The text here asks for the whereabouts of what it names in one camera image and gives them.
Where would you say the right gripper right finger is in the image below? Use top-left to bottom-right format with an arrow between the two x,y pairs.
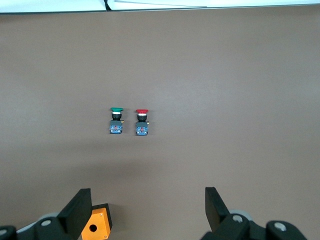
201,186 -> 308,240

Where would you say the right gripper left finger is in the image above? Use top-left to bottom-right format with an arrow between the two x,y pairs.
0,188 -> 92,240

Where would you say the green mushroom push button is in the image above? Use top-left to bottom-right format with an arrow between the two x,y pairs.
109,106 -> 125,135

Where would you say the red mushroom push button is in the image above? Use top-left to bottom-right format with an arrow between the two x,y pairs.
134,108 -> 151,137

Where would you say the orange button enclosure box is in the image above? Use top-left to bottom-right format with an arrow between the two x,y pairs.
81,203 -> 113,240

